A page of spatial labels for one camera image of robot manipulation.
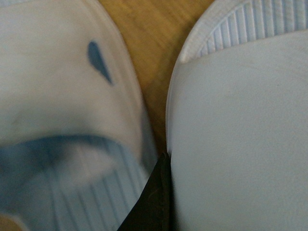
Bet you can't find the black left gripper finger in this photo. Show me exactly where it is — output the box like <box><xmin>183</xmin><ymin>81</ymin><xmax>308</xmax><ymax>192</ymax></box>
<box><xmin>118</xmin><ymin>153</ymin><xmax>174</xmax><ymax>231</ymax></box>

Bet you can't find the light blue slipper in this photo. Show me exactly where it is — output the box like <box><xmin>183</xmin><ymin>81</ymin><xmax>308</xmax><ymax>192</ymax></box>
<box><xmin>166</xmin><ymin>0</ymin><xmax>308</xmax><ymax>231</ymax></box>
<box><xmin>0</xmin><ymin>0</ymin><xmax>157</xmax><ymax>231</ymax></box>

